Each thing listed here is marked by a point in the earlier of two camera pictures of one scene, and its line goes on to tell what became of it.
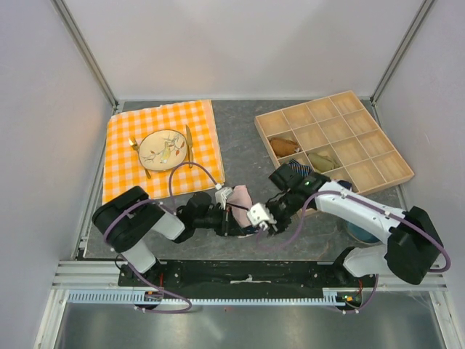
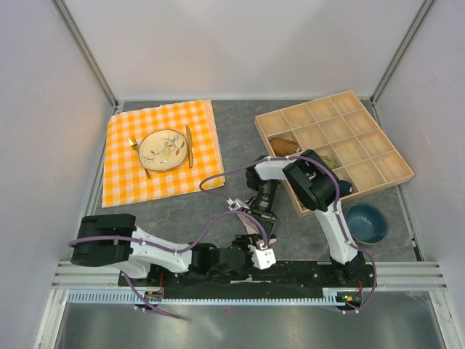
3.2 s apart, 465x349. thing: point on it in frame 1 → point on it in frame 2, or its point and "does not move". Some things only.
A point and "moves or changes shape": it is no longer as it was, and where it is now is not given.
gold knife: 189,146 does not move
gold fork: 133,142 does not move
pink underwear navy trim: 239,199 moves or changes shape
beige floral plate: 163,150 does not move
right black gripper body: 282,209 → 265,216
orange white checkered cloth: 163,150 does not move
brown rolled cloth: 283,147 does not move
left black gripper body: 219,219 → 244,241
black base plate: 328,276 does not move
